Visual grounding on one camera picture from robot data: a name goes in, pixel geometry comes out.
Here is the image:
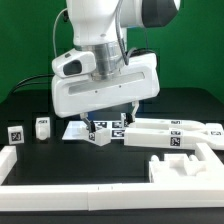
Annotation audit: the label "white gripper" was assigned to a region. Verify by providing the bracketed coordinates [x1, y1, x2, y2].
[52, 53, 160, 132]

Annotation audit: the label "white chair back frame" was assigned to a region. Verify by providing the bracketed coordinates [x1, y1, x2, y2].
[124, 118, 224, 150]

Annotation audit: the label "white chair seat part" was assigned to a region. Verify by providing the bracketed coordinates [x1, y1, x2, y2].
[149, 154, 207, 183]

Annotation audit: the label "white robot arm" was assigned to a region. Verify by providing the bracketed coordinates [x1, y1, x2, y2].
[52, 0, 181, 132]

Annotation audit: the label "white marker sheet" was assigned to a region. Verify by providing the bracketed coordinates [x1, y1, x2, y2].
[62, 120, 125, 140]

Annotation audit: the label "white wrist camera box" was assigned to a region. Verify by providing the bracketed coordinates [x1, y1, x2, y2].
[52, 49, 96, 78]

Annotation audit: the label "black cables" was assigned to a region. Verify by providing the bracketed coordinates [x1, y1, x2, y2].
[9, 73, 54, 96]

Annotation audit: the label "grey corrugated arm cable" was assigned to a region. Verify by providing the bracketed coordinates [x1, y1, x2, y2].
[114, 0, 156, 66]

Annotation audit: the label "white thin camera cable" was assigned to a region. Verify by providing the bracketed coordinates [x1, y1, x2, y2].
[52, 7, 69, 58]

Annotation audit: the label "white workspace border frame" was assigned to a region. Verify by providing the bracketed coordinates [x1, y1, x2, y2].
[0, 143, 224, 211]

